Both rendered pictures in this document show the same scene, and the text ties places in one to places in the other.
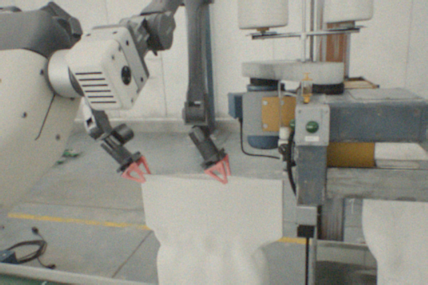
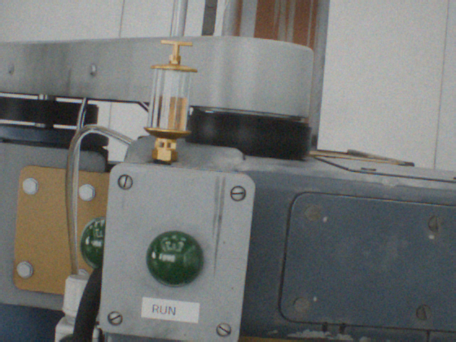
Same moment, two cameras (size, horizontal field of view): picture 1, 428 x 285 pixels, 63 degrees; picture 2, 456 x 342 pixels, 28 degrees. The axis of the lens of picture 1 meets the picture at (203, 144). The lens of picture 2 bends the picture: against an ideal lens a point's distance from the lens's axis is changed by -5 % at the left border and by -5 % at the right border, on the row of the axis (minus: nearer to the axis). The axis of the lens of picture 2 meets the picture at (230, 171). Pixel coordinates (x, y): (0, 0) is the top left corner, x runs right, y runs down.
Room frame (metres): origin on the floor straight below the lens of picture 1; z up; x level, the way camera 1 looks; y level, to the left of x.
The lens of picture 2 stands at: (0.31, -0.12, 1.36)
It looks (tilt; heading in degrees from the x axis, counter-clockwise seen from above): 3 degrees down; 341
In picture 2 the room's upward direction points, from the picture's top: 6 degrees clockwise
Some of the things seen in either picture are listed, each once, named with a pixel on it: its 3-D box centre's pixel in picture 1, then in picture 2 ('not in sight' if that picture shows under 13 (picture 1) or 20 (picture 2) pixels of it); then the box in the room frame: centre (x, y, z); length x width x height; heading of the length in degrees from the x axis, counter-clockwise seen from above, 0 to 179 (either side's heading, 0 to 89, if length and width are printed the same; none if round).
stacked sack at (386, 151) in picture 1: (390, 150); not in sight; (3.51, -1.99, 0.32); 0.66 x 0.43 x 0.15; 71
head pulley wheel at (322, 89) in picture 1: (327, 87); (248, 134); (0.97, -0.35, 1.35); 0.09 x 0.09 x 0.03
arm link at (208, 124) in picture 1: (200, 122); not in sight; (1.14, 0.00, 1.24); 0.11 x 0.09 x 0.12; 161
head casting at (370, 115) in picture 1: (353, 138); (327, 335); (0.91, -0.41, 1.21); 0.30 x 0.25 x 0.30; 73
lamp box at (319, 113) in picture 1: (311, 124); (175, 252); (0.80, -0.26, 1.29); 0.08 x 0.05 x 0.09; 73
